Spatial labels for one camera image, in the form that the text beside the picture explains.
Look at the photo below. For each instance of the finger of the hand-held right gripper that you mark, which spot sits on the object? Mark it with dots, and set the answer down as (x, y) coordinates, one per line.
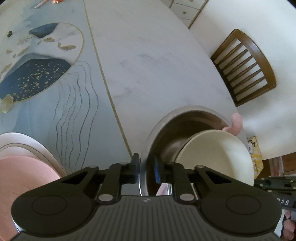
(272, 185)

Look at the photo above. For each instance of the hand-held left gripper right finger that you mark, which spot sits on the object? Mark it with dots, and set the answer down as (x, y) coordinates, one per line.
(158, 171)

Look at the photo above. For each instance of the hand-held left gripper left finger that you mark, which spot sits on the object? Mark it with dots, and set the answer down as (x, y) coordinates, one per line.
(136, 169)

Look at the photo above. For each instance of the pink pot with steel liner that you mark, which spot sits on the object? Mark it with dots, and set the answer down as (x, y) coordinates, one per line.
(171, 129)

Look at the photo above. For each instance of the cream bowl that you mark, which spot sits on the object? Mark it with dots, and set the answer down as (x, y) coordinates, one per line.
(215, 153)

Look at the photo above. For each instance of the large white plate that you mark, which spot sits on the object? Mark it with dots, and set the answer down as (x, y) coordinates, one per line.
(46, 157)

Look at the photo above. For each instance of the pink bear-shaped plate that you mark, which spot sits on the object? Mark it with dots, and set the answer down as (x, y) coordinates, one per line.
(23, 176)

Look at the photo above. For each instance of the person's right hand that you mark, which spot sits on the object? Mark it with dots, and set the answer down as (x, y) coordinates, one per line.
(289, 229)

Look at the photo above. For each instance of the blue printed table runner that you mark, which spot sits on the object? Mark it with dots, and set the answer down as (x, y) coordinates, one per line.
(69, 92)

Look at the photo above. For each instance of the wooden slat-back chair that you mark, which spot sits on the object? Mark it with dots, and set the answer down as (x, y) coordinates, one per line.
(261, 62)

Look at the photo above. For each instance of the small yellow object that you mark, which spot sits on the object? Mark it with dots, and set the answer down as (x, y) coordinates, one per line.
(5, 104)

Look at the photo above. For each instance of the white sideboard with drawers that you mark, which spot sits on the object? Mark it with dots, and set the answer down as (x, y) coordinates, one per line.
(185, 9)

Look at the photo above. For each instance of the small dark object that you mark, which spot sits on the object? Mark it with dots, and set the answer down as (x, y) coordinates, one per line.
(9, 33)

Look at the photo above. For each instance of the small orange plastic tool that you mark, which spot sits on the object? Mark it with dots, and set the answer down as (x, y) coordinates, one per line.
(56, 1)

